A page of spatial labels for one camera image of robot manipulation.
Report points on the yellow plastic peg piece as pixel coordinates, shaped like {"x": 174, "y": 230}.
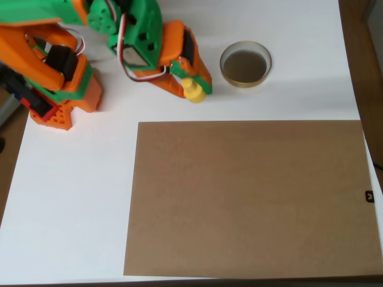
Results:
{"x": 195, "y": 92}

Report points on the grey metal clamp bar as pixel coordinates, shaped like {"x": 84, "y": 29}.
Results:
{"x": 9, "y": 109}

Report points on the round shallow dish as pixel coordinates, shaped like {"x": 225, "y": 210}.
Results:
{"x": 245, "y": 67}

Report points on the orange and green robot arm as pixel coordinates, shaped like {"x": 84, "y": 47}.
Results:
{"x": 36, "y": 51}

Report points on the black and red controller box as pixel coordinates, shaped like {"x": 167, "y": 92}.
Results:
{"x": 33, "y": 100}

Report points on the brown cardboard mat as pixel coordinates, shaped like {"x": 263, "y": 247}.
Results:
{"x": 248, "y": 197}

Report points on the orange robot base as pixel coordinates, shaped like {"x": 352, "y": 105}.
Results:
{"x": 92, "y": 95}

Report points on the white paper sheet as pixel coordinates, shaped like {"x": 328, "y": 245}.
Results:
{"x": 269, "y": 101}

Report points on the small black tag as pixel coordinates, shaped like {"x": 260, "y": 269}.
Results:
{"x": 370, "y": 197}

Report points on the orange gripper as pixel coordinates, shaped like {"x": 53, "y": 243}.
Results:
{"x": 200, "y": 67}

